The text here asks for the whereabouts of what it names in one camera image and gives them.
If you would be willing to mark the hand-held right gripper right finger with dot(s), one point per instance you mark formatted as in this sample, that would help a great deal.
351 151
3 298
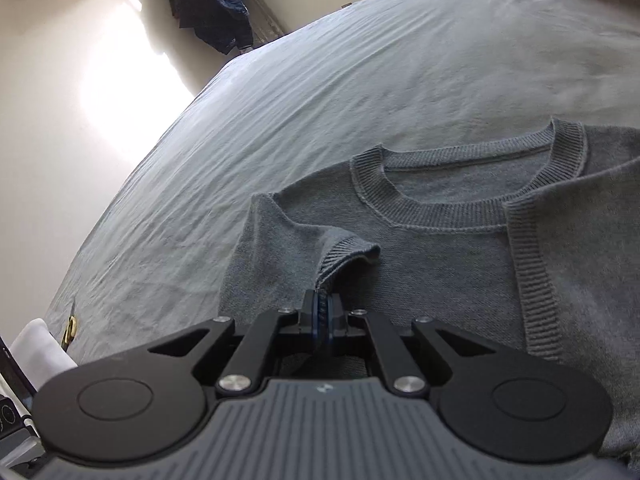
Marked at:
336 322

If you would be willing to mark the wall radiator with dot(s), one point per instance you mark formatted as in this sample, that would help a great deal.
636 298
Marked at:
267 20

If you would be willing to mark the grey knit sweater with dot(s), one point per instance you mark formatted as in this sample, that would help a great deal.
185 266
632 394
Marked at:
450 260

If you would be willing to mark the black device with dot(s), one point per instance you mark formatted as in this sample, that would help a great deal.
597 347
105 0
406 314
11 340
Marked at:
12 400

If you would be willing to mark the white cloth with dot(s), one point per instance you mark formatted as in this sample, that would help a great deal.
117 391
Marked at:
37 355

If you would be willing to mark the dark hanging jacket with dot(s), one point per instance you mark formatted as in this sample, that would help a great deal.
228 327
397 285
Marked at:
210 0

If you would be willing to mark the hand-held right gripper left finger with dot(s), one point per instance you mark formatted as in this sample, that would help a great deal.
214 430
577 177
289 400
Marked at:
307 320

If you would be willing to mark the small yellow object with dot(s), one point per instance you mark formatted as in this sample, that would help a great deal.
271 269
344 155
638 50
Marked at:
71 330

